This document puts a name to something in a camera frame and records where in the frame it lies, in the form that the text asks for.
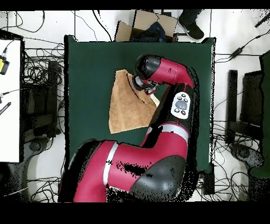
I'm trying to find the black flat panel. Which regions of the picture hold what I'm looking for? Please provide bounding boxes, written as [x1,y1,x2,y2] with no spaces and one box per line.
[239,70,265,127]

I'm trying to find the dark green tablecloth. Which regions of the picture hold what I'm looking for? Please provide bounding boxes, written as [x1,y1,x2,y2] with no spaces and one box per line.
[64,34,216,173]

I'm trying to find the yellow and black device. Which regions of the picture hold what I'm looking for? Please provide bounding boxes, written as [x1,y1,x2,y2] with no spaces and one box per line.
[0,55,10,76]

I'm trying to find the black bulky floor device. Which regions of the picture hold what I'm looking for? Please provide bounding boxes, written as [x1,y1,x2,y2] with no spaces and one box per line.
[229,143,265,170]

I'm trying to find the small black round device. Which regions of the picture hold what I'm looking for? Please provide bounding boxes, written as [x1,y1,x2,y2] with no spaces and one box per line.
[29,141,42,152]

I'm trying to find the black power adapter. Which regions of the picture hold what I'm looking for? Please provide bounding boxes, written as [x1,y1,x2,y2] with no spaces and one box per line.
[229,47,245,60]

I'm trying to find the tan terry towel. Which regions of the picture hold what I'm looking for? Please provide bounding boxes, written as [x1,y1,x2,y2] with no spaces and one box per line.
[108,69,160,134]

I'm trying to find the black striped strip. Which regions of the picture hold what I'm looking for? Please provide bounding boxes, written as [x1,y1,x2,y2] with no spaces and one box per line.
[0,101,12,116]

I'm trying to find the brown cardboard box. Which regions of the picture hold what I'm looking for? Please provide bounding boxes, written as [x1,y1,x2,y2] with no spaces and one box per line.
[114,10,179,43]

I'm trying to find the dark blue jeans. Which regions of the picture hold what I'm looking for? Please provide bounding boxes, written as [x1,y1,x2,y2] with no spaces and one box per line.
[129,21,167,43]

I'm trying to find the white desk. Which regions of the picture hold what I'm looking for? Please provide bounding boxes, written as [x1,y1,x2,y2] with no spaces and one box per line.
[0,39,22,163]

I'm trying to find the person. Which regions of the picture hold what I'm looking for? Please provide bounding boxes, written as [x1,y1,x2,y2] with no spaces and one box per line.
[177,9,205,40]

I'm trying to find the black rectangular block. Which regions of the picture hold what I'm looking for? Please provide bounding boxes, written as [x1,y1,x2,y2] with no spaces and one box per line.
[202,172,215,195]

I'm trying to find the black upright bar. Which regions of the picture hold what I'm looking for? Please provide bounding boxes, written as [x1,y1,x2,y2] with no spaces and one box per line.
[225,69,238,144]

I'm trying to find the dark green covered furniture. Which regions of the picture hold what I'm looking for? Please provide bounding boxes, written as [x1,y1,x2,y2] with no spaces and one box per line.
[249,50,270,178]

